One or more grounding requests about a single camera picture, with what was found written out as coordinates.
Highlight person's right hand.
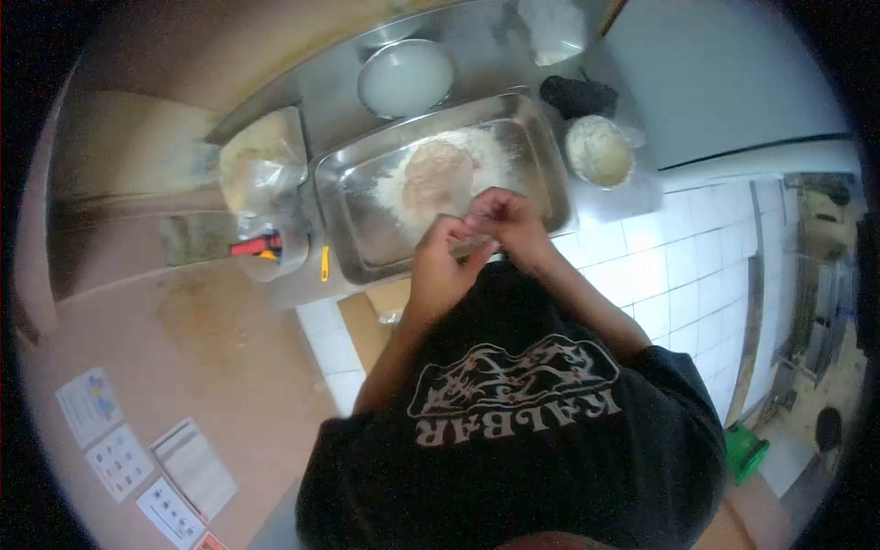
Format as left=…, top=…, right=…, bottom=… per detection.
left=464, top=187, right=559, bottom=276

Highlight person's left hand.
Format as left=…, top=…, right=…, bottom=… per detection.
left=406, top=213, right=503, bottom=325

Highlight person's right fingers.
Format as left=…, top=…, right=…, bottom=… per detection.
left=464, top=187, right=532, bottom=238

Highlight person's left fingers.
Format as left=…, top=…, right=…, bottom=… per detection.
left=428, top=213, right=477, bottom=243

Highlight person's left thumb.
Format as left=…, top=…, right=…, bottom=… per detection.
left=459, top=237, right=503, bottom=277

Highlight flat round dough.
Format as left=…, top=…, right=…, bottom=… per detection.
left=401, top=141, right=477, bottom=221

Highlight pile of white flour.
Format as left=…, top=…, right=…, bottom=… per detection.
left=374, top=127, right=520, bottom=238

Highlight rectangular steel tray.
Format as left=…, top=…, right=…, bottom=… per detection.
left=311, top=89, right=573, bottom=286

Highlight small bowl of flour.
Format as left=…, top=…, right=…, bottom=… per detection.
left=565, top=115, right=637, bottom=190

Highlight brown cardboard box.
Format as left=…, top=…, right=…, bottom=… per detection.
left=337, top=278, right=413, bottom=375

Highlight black crumpled bag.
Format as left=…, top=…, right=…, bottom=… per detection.
left=539, top=74, right=620, bottom=120

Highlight steel bowl of water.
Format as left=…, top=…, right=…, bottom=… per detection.
left=356, top=38, right=456, bottom=120

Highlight clear bag of white flour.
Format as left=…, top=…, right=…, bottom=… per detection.
left=517, top=0, right=590, bottom=67

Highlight person's body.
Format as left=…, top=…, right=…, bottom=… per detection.
left=296, top=260, right=730, bottom=550

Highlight clear bag of beige dough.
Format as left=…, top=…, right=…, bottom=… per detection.
left=216, top=106, right=310, bottom=238

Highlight green plastic container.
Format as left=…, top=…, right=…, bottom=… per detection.
left=723, top=421, right=771, bottom=487

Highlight steel rack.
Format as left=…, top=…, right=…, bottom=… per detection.
left=770, top=251, right=860, bottom=386

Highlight plain white paper sheet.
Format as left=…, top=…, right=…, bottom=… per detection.
left=149, top=417, right=239, bottom=523

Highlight white sheet with black icons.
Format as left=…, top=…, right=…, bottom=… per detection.
left=135, top=476, right=207, bottom=550

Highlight colourful printed sheet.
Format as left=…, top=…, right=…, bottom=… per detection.
left=55, top=366, right=126, bottom=451

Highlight white sheet with small pictures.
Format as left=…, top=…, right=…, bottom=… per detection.
left=84, top=423, right=156, bottom=504

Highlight red handled tool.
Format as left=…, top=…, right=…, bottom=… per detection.
left=230, top=232, right=284, bottom=262

